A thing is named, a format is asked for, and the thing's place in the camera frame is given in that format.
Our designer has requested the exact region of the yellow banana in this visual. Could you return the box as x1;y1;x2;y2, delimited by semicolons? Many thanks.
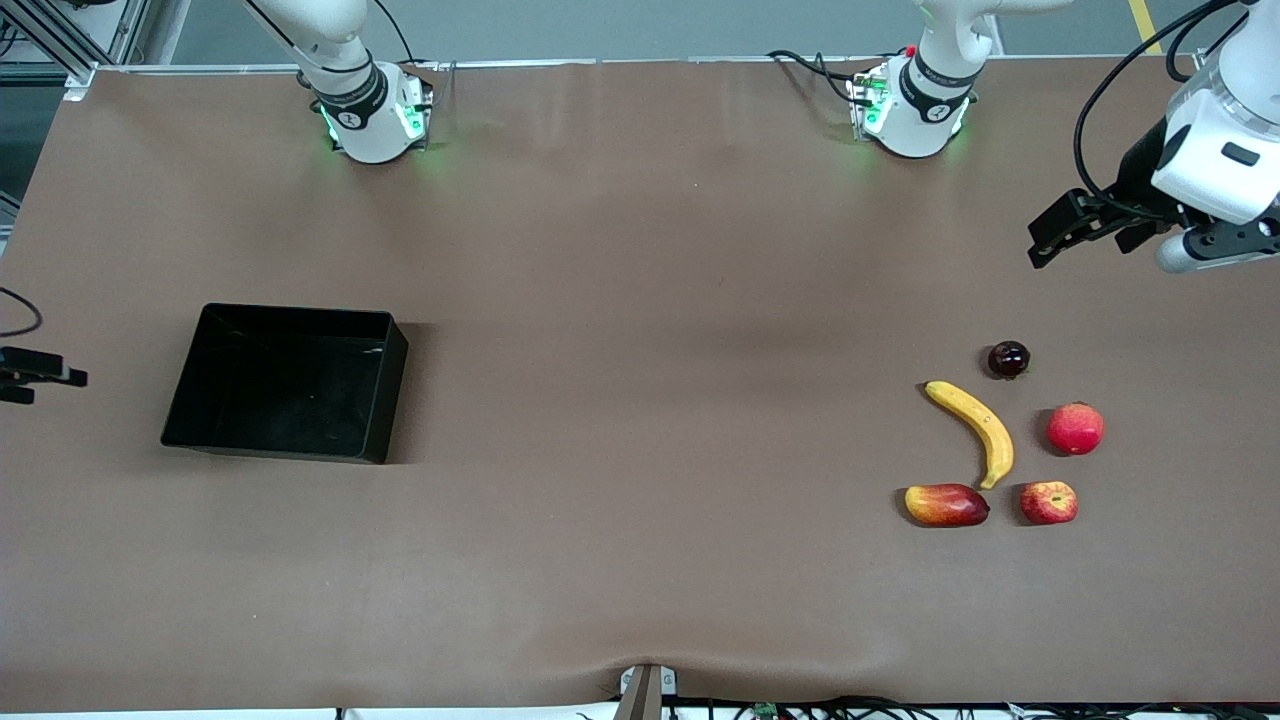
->
922;380;1016;491

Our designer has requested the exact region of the black rectangular plastic box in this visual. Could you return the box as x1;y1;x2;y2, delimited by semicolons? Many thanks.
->
160;303;410;466

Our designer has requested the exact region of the small red yellow apple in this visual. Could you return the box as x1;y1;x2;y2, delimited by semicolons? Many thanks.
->
1019;480;1080;527

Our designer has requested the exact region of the dark purple plum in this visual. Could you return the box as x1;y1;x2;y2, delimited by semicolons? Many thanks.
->
986;340;1032;382

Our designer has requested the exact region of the round red peach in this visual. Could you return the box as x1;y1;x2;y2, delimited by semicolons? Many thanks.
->
1046;401;1107;457

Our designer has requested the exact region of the red yellow mango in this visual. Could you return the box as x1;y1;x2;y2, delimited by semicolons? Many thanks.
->
904;482;991;529

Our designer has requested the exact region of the brown table cover mat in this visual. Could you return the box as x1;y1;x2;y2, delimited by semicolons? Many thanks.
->
0;55;1280;713

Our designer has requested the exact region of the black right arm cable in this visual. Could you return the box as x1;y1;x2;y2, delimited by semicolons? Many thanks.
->
0;288;43;339

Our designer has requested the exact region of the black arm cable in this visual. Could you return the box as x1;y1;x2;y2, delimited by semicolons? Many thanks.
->
1074;0;1246;216
0;288;43;339

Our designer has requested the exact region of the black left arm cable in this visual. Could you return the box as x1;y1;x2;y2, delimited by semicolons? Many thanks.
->
1074;0;1246;216

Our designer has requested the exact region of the aluminium frame strut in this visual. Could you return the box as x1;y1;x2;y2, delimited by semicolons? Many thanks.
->
0;0;151;101

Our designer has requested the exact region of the black base cable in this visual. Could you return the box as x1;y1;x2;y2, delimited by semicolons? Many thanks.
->
766;48;863;106
375;0;416;63

